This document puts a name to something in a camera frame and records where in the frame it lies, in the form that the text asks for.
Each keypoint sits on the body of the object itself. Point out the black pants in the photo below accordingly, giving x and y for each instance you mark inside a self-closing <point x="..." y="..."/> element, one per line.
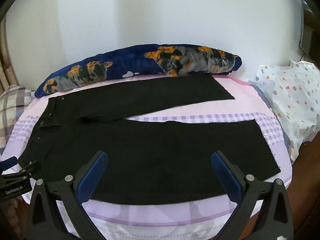
<point x="148" y="162"/>

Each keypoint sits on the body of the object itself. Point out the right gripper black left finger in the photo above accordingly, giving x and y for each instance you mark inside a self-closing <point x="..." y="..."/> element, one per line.
<point x="45" y="220"/>

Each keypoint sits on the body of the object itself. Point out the pink purple checked bedsheet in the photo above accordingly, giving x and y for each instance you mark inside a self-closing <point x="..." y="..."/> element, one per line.
<point x="204" y="218"/>

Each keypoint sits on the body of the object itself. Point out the white confetti patterned duvet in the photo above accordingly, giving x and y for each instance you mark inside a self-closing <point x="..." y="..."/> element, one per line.
<point x="293" y="93"/>

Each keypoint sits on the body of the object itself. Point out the beige wooden headboard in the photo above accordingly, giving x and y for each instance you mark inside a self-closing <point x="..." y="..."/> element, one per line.
<point x="8" y="76"/>

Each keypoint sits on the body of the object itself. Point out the grey plaid pillow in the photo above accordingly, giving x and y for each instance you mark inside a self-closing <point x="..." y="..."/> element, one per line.
<point x="14" y="101"/>

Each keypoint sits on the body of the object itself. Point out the blue floral plush blanket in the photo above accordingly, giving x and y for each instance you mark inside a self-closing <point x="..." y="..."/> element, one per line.
<point x="144" y="59"/>

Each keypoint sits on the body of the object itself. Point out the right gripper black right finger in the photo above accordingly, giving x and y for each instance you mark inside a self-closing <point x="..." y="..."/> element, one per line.
<point x="274" y="220"/>

